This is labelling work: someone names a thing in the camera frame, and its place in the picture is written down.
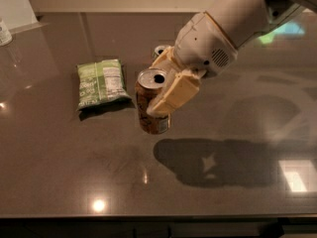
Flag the green chip bag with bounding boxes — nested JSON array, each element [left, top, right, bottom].
[[77, 59, 131, 110]]

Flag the green white soda can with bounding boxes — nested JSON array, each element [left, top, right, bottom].
[[153, 45, 169, 60]]

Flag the white board leaning on wall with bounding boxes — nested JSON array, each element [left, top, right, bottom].
[[0, 0, 46, 35]]

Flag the orange soda can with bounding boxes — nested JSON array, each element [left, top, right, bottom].
[[134, 67, 171, 136]]

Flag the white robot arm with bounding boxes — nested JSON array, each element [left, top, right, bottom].
[[147, 0, 317, 117]]

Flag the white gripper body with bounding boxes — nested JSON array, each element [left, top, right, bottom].
[[173, 13, 238, 77]]

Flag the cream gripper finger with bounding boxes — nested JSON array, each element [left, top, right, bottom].
[[149, 46, 180, 83], [147, 70, 200, 117]]

